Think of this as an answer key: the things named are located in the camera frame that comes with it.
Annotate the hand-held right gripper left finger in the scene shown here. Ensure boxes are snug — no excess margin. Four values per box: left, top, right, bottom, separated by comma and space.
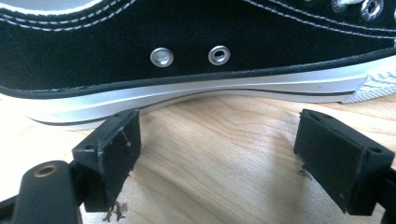
72, 108, 143, 214

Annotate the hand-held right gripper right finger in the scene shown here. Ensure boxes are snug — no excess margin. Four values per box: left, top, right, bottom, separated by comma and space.
293, 108, 396, 217

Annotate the black white canvas sneaker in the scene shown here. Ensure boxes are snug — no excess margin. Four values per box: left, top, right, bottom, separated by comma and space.
0, 0, 396, 132

